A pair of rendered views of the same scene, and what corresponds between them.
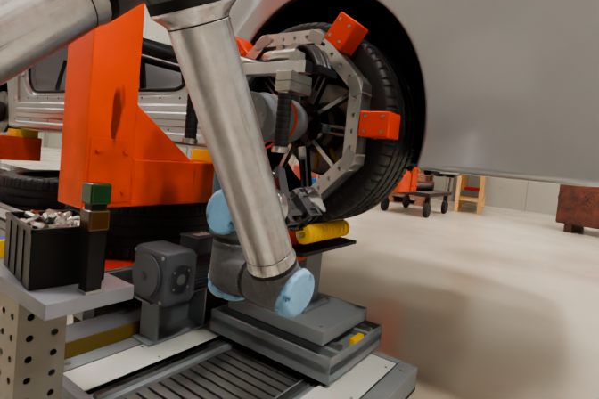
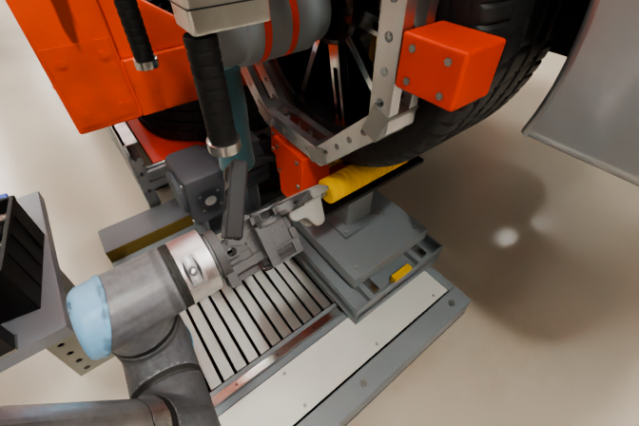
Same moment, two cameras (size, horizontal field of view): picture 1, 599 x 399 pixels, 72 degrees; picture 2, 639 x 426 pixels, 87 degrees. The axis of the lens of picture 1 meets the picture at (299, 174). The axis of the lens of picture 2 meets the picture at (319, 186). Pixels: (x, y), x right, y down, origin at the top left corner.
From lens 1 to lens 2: 0.77 m
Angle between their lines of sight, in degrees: 42
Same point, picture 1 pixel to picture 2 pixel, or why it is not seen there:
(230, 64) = not seen: outside the picture
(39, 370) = not seen: hidden behind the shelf
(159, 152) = (158, 39)
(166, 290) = (195, 213)
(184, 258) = (206, 183)
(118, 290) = (43, 339)
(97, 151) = (59, 68)
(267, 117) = (222, 43)
